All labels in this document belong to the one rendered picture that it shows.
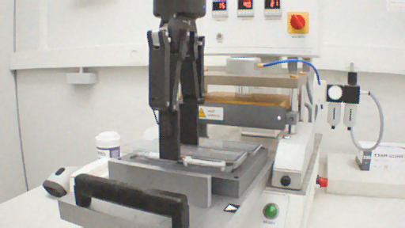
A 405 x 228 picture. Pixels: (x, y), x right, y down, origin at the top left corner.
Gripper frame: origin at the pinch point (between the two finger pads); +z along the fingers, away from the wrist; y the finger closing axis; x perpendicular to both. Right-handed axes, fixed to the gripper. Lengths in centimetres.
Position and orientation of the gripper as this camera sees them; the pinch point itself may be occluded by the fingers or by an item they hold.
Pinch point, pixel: (179, 132)
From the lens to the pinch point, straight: 47.9
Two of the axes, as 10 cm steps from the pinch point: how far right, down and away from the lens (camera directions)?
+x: 9.2, 0.7, -3.9
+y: -4.0, 1.5, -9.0
